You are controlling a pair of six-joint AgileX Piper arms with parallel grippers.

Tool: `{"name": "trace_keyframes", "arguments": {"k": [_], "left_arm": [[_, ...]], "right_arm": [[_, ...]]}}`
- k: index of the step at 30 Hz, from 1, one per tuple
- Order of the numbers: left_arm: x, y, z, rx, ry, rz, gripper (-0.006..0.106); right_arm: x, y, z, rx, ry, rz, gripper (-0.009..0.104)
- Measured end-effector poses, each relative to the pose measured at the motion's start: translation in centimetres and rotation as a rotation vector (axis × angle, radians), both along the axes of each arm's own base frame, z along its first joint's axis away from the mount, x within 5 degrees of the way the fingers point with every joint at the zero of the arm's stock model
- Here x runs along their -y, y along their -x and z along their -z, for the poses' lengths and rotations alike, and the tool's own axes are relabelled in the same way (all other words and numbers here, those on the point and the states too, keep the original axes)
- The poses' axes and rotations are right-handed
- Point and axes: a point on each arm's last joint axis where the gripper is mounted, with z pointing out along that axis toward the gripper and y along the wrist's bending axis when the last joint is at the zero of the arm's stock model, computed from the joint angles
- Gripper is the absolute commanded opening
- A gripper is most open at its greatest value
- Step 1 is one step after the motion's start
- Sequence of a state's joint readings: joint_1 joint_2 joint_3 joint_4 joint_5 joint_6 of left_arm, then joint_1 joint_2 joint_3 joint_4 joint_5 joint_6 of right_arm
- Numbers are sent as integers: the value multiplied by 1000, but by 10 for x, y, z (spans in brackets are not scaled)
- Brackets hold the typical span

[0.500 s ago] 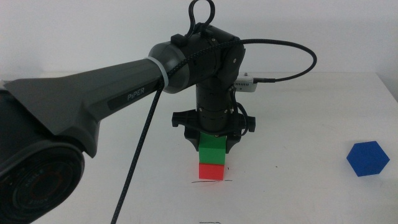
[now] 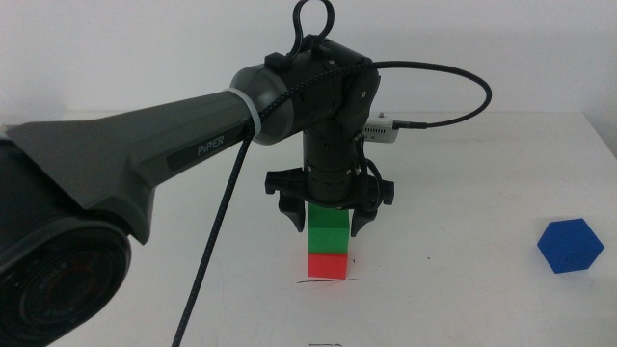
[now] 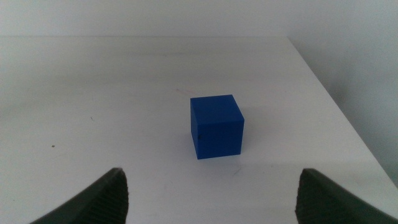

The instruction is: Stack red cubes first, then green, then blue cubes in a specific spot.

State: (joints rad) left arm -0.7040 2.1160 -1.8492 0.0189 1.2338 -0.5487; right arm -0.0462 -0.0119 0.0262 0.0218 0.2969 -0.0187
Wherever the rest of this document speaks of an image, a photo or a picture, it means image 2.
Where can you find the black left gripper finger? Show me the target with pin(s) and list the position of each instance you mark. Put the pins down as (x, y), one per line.
(362, 218)
(294, 209)

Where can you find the green cube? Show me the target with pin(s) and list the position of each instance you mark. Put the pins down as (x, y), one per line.
(329, 231)

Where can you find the red cube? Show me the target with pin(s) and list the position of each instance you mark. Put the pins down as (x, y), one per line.
(328, 266)

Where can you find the blue cube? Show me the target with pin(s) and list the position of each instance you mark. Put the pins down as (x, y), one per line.
(570, 246)

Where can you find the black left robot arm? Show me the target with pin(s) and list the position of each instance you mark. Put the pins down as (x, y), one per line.
(120, 140)

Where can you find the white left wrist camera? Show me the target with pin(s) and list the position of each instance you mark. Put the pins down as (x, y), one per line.
(381, 130)

